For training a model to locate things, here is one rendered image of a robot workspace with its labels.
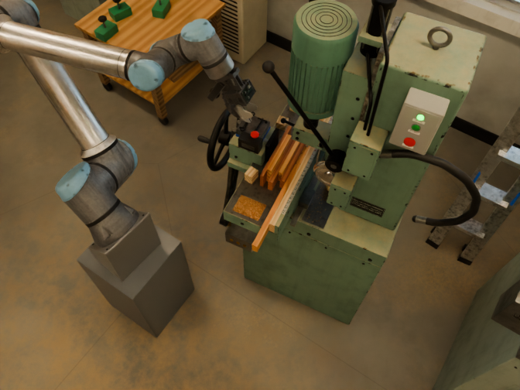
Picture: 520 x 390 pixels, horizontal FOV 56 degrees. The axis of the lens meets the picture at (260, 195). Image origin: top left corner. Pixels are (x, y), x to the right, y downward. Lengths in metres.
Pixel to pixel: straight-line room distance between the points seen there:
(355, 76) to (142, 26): 1.79
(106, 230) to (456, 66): 1.25
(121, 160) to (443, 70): 1.18
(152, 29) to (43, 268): 1.42
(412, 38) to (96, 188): 1.13
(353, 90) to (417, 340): 1.49
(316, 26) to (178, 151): 1.78
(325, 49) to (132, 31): 1.76
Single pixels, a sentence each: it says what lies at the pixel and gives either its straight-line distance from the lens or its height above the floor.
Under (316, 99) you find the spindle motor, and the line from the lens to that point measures 1.47.
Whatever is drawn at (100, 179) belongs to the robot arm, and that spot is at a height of 0.91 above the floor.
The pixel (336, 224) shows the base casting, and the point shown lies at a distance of 1.79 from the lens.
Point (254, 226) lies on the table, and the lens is 1.67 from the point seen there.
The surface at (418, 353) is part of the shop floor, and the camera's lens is 2.55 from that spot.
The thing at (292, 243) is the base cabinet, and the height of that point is 0.61.
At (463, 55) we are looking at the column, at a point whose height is 1.52.
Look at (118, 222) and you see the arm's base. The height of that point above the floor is 0.82.
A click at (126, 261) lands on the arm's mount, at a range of 1.93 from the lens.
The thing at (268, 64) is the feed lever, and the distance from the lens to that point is 1.36.
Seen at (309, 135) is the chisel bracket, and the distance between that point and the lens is 1.68.
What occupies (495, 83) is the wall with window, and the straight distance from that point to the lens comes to 3.02.
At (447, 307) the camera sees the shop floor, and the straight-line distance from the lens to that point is 2.67.
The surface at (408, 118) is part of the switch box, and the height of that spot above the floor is 1.43.
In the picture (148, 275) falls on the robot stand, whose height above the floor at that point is 0.55.
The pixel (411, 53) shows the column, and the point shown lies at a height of 1.52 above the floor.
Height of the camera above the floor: 2.36
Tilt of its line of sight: 59 degrees down
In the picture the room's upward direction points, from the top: 1 degrees clockwise
